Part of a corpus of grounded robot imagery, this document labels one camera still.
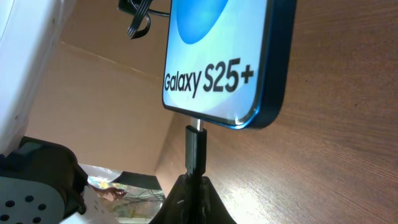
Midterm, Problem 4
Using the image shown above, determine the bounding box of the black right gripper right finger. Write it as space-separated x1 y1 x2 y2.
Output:
197 177 236 224

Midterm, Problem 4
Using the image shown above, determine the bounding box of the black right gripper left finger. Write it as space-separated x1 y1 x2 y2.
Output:
150 174 192 224

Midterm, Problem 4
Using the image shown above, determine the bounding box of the black charger cable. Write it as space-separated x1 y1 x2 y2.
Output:
185 117 208 224

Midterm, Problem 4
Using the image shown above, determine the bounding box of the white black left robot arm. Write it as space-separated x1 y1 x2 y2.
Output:
1 0 116 224

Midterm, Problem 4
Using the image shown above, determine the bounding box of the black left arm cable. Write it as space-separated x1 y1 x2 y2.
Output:
118 0 170 40

